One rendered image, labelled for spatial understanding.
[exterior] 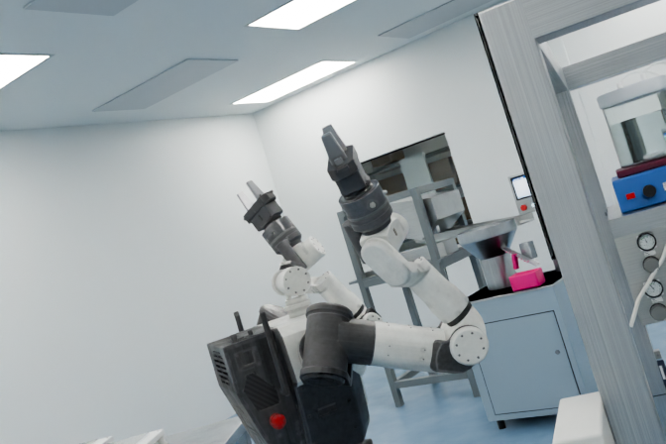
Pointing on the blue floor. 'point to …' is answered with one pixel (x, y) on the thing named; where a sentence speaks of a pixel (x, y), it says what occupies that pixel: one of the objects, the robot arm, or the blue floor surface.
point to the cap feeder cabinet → (530, 351)
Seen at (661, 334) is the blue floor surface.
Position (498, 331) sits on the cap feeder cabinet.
